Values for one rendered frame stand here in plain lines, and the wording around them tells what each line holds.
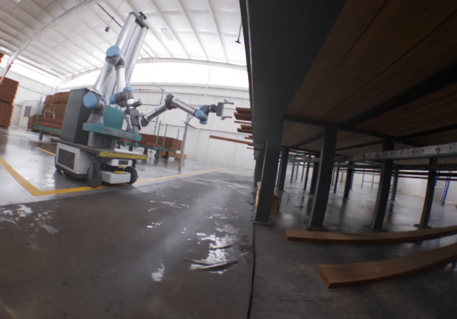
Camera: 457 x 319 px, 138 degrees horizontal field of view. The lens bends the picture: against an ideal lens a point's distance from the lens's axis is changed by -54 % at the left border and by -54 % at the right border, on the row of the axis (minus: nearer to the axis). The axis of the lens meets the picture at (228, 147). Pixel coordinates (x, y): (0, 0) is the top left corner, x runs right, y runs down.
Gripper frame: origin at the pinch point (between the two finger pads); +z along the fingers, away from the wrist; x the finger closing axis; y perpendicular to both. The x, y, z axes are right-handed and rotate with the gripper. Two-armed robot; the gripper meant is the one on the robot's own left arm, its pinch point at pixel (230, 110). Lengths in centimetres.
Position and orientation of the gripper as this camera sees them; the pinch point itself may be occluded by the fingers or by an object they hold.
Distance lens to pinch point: 177.4
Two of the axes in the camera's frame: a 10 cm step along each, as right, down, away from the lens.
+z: 9.5, 1.3, -3.0
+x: -1.5, 9.9, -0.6
